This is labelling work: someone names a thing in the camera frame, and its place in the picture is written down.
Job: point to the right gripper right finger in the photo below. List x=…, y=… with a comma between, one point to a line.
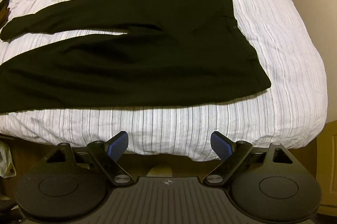
x=232, y=154

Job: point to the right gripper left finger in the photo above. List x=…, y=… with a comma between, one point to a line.
x=106, y=154

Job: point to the brown dark object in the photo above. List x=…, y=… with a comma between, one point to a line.
x=4, y=12

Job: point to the black pants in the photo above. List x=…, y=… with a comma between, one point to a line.
x=147, y=53

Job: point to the white striped duvet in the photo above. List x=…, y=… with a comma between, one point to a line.
x=293, y=111

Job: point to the clear plastic bag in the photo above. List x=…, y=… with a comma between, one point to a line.
x=7, y=168

